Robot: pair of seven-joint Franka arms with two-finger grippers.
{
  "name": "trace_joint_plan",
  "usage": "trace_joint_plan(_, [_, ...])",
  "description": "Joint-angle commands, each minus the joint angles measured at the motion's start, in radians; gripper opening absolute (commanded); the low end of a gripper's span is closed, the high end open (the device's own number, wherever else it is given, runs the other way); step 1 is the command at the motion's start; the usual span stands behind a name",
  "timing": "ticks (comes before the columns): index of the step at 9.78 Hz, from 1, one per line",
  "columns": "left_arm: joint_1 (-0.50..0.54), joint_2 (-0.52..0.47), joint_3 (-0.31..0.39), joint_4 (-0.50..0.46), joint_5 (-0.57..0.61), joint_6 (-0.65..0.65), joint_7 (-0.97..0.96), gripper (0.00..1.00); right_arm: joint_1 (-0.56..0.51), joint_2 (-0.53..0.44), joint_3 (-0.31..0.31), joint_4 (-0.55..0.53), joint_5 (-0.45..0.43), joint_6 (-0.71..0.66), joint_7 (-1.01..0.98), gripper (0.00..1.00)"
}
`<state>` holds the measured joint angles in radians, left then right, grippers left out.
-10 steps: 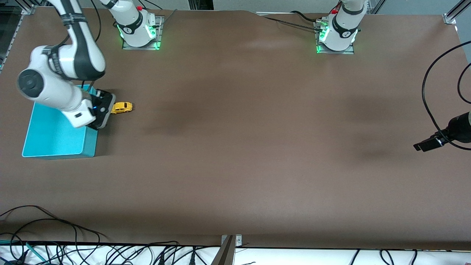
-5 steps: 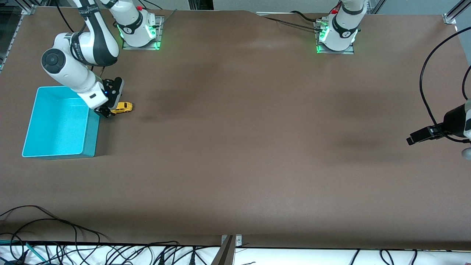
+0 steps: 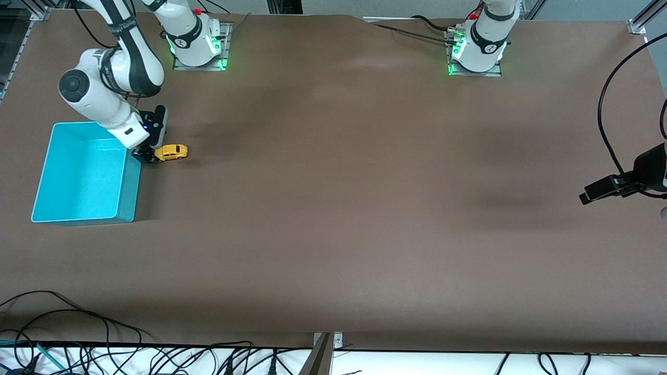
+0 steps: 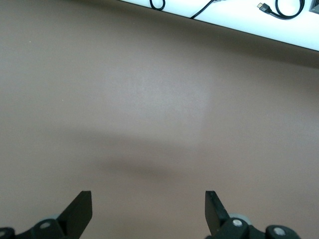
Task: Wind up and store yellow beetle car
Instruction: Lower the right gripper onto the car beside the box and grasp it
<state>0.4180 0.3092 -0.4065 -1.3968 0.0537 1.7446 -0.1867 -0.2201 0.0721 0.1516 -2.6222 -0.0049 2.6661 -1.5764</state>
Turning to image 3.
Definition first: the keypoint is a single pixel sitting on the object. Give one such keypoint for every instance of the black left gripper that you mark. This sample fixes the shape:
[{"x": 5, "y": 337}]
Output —
[{"x": 647, "y": 171}]

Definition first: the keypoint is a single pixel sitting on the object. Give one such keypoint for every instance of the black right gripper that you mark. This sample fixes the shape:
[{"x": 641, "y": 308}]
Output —
[{"x": 144, "y": 152}]

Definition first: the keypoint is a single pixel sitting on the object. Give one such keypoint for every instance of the yellow beetle toy car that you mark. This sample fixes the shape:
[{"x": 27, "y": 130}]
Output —
[{"x": 174, "y": 151}]

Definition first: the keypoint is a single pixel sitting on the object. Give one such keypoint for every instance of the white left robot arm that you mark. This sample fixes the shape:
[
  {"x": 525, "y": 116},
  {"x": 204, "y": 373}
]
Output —
[{"x": 484, "y": 41}]

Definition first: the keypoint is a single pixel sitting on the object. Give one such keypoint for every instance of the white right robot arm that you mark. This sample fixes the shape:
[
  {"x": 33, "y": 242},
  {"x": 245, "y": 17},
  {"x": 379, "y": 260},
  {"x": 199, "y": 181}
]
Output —
[{"x": 94, "y": 99}]

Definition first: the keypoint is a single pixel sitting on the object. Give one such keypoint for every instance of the turquoise plastic bin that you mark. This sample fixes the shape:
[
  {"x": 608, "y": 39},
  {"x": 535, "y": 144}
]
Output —
[{"x": 83, "y": 182}]

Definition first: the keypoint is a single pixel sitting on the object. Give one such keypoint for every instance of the brown table cover mat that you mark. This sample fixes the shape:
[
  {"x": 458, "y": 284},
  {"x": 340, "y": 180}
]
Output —
[{"x": 333, "y": 234}]

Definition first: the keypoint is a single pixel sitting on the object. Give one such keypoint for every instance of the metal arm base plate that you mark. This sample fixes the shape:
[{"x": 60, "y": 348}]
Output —
[
  {"x": 474, "y": 74},
  {"x": 198, "y": 68}
]

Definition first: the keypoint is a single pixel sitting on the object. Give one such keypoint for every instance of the aluminium frame profile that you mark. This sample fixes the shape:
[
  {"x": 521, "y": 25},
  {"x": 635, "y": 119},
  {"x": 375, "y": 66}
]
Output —
[
  {"x": 640, "y": 22},
  {"x": 39, "y": 15},
  {"x": 534, "y": 8}
]

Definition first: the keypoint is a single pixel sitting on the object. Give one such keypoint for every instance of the small metal edge bracket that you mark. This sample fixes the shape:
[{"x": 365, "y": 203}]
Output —
[{"x": 337, "y": 341}]

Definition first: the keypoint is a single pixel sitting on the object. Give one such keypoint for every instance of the grey metal camera bar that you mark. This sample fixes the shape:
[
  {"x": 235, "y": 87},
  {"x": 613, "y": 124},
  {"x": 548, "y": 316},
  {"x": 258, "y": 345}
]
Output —
[{"x": 318, "y": 362}]

